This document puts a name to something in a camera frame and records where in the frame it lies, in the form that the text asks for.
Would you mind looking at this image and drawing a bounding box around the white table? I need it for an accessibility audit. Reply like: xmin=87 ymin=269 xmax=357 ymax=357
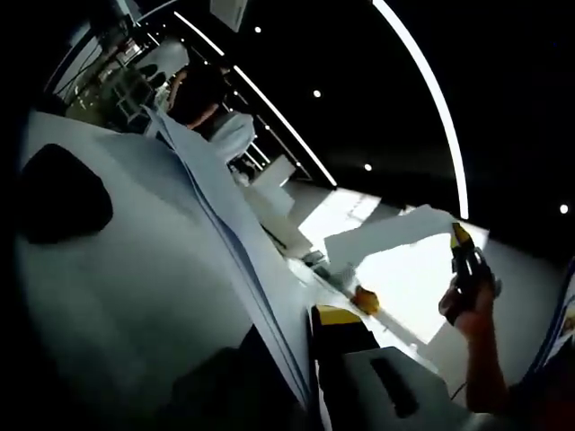
xmin=15 ymin=110 xmax=441 ymax=405

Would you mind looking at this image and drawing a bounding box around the orange bag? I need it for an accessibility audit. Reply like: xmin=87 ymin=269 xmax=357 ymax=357
xmin=350 ymin=285 xmax=381 ymax=315

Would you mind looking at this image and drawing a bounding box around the person's right hand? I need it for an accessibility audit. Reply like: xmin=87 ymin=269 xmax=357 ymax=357
xmin=438 ymin=280 xmax=496 ymax=336

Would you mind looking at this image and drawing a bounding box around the white printer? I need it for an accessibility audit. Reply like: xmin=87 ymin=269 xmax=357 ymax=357
xmin=242 ymin=181 xmax=325 ymax=268

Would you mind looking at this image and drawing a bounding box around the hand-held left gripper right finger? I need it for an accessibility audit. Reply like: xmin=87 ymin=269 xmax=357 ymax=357
xmin=308 ymin=303 xmax=464 ymax=431

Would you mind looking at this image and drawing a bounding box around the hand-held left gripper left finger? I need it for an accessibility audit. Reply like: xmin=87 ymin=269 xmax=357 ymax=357
xmin=152 ymin=325 xmax=311 ymax=431

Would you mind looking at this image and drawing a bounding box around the black rounded object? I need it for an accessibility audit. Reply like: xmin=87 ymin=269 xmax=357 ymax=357
xmin=20 ymin=143 xmax=114 ymax=246

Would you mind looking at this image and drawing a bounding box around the ceiling air vent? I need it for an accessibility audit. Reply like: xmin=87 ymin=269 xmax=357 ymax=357
xmin=209 ymin=0 xmax=251 ymax=32

